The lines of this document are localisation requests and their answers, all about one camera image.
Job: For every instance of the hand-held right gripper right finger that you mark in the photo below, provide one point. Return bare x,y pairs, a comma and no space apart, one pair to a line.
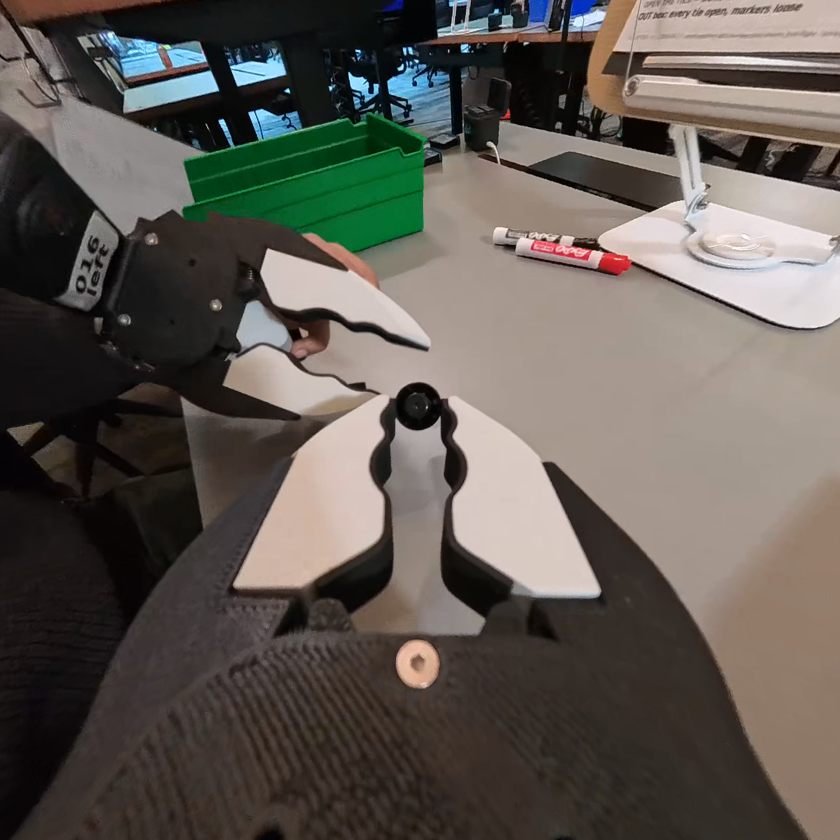
525,525

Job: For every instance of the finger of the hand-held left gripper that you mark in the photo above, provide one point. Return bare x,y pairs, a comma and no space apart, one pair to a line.
341,295
289,390

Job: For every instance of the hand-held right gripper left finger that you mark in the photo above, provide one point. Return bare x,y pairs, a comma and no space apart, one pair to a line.
308,518

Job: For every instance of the black dry-erase marker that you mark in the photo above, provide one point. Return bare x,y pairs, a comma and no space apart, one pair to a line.
544,236
418,405

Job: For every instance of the red dry-erase marker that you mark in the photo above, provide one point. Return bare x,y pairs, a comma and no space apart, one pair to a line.
564,253

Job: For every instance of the person's left forearm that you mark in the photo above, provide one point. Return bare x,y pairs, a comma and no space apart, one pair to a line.
52,367

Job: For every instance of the green plastic bin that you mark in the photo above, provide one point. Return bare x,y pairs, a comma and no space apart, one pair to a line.
308,190

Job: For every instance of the small black box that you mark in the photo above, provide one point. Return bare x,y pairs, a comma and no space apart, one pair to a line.
433,157
445,140

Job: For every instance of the black power adapter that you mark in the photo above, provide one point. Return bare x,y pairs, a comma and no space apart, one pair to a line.
482,124

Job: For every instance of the brown table black legs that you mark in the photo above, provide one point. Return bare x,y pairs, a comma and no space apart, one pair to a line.
262,16

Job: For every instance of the wooden background desk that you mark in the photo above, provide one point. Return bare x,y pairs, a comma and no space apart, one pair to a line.
499,38

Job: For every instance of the printed instruction sheet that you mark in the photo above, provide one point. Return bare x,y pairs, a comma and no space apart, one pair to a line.
722,26

